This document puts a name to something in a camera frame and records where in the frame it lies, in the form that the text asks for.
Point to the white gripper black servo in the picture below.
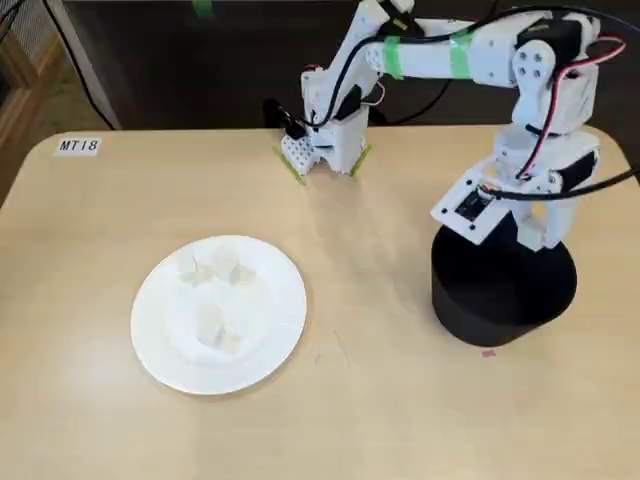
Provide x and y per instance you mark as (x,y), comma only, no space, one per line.
(554,216)

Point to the white cube block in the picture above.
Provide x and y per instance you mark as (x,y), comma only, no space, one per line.
(186,262)
(243,275)
(209,321)
(223,258)
(231,343)

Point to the black pot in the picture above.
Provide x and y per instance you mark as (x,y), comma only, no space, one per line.
(500,300)

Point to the white paper plate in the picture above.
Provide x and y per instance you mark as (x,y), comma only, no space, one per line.
(270,350)

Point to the small pink sticker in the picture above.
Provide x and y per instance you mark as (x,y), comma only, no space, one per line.
(488,354)

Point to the short green tape piece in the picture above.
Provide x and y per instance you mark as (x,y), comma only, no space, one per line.
(202,6)

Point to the MT18 paper label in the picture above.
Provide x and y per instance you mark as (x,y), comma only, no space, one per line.
(77,145)

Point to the wooden shelf unit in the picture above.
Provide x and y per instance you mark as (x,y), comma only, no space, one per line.
(20,100)

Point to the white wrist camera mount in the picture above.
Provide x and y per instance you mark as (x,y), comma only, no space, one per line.
(462,207)

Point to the grey metal post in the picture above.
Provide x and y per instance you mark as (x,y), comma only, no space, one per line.
(85,65)

